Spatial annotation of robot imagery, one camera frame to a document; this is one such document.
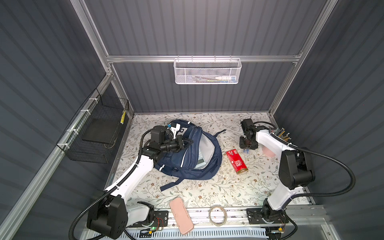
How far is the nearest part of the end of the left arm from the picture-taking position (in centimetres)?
60

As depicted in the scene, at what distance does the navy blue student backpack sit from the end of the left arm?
0.12ft

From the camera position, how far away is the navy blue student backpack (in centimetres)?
75
